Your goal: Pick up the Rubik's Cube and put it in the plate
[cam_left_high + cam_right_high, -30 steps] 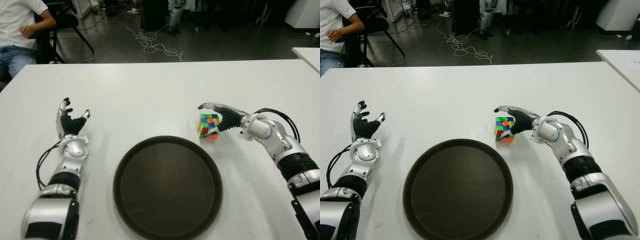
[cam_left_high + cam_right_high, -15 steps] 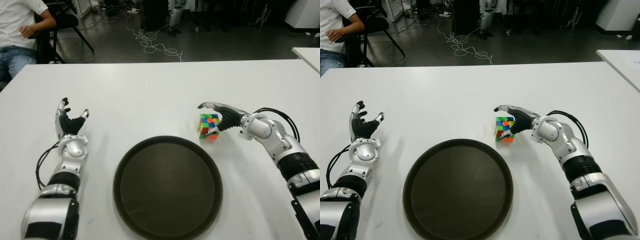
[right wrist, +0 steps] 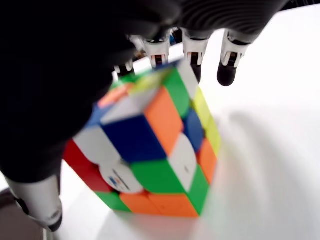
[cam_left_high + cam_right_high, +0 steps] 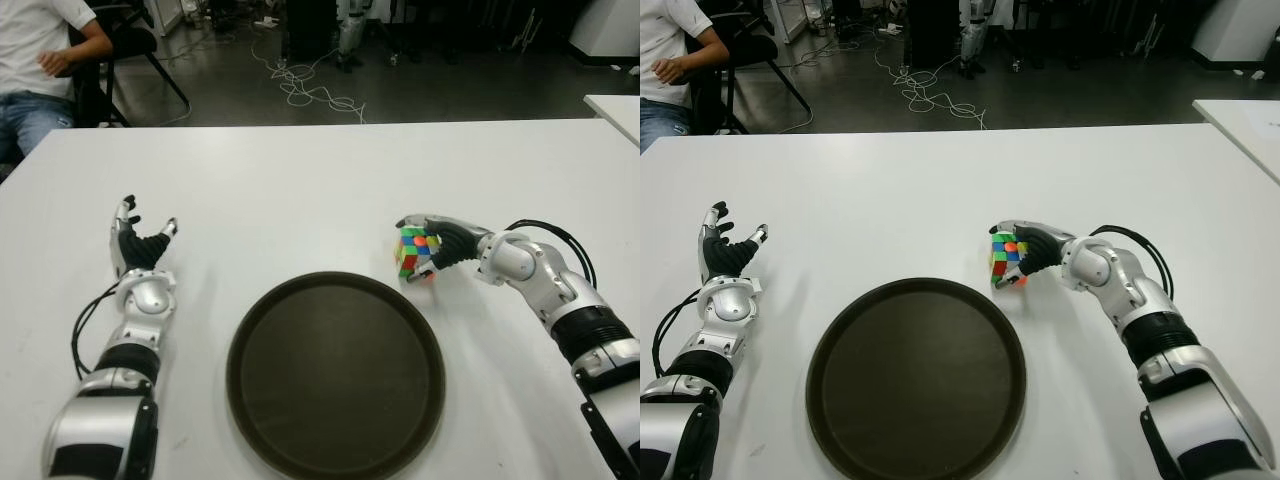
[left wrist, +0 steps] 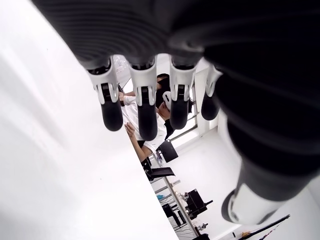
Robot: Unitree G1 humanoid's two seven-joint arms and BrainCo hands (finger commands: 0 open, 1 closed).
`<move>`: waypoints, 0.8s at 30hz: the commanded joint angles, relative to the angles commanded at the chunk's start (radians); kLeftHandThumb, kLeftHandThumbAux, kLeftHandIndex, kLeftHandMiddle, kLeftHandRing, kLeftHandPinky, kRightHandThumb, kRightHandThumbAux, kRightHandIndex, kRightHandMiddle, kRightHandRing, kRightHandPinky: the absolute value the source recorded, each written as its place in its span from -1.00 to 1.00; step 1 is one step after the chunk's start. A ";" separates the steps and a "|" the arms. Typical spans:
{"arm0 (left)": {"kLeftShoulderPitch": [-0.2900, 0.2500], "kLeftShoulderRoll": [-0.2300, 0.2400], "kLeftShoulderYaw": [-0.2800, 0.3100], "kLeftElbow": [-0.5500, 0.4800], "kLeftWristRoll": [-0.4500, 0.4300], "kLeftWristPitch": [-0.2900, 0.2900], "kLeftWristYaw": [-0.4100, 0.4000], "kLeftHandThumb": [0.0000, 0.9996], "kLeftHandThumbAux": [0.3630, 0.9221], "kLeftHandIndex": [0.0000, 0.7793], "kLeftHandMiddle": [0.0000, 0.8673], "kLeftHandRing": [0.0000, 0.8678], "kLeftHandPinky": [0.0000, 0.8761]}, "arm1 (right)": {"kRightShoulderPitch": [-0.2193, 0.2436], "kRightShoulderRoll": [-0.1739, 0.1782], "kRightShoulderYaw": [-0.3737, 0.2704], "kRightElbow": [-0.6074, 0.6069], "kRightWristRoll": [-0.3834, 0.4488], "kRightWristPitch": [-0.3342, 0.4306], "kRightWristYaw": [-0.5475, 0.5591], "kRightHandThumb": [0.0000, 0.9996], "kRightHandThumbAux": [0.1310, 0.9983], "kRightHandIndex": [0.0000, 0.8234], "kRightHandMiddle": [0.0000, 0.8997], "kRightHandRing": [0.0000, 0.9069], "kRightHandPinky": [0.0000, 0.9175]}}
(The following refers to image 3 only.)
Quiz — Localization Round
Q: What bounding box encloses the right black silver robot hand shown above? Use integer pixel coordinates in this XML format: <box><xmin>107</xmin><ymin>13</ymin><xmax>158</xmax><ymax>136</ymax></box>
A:
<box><xmin>0</xmin><ymin>0</ymin><xmax>291</xmax><ymax>233</ymax></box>

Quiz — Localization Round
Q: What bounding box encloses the multicoloured Rubik's cube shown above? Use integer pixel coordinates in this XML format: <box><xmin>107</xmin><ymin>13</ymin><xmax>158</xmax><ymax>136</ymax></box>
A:
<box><xmin>62</xmin><ymin>59</ymin><xmax>222</xmax><ymax>219</ymax></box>

